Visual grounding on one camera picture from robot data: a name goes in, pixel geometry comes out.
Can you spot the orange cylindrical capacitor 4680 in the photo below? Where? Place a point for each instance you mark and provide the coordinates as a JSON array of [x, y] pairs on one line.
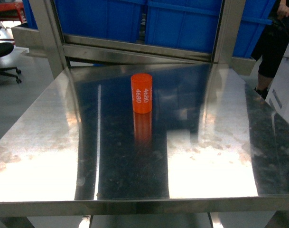
[[141, 91]]

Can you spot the blue plastic bin left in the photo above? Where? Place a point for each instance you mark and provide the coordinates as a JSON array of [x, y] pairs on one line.
[[109, 19]]

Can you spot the blue plastic bin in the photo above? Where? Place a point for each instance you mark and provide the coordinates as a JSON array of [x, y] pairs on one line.
[[109, 19], [192, 24]]

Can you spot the blue plastic bin right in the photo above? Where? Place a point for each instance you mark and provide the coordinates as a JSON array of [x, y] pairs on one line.
[[192, 24]]

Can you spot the person in black clothes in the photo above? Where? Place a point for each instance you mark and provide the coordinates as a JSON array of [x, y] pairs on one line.
[[272, 45]]

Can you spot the stainless steel rack frame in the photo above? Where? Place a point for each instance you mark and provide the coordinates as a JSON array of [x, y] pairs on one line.
[[61, 49]]

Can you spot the red metal workbench frame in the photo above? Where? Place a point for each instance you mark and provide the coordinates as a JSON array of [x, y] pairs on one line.
[[12, 10]]

